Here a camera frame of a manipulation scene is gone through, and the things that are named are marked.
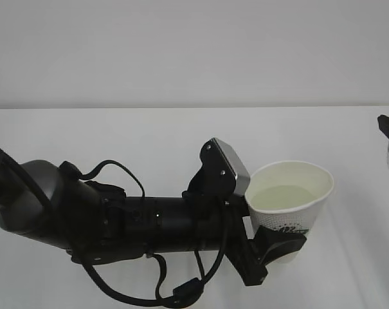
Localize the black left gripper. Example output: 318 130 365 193
184 192 307 286

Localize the white paper cup green logo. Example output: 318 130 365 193
245 160 335 264

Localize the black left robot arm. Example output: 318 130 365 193
0 138 306 286

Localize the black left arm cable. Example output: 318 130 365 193
0 140 230 309

